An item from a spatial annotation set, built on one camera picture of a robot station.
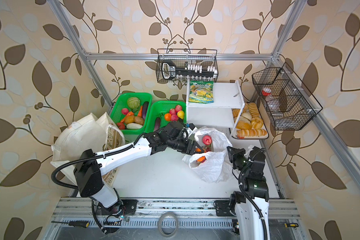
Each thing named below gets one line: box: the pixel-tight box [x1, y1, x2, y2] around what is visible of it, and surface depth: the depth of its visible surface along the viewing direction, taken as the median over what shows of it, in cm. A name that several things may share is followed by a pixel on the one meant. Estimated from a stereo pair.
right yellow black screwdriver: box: [284, 223, 299, 229], surface depth 71 cm
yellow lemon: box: [177, 110, 185, 120], surface depth 107 cm
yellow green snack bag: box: [188, 80, 214, 104], surface depth 79 cm
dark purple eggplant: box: [142, 101, 149, 120], surface depth 117 cm
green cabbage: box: [127, 96, 141, 113], surface depth 114 cm
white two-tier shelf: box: [186, 79, 245, 137], surface depth 81 cm
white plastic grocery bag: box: [182, 126, 235, 184], surface depth 75 cm
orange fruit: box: [164, 113, 172, 121], surface depth 110 cm
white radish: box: [126, 122, 143, 130], surface depth 104 cm
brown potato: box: [134, 116, 144, 126], surface depth 105 cm
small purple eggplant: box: [154, 117, 161, 132], surface depth 107 cm
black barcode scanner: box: [161, 60, 217, 80], surface depth 85 cm
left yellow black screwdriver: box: [51, 221, 90, 228], surface depth 71 cm
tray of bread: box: [231, 102, 269, 140], surface depth 104 cm
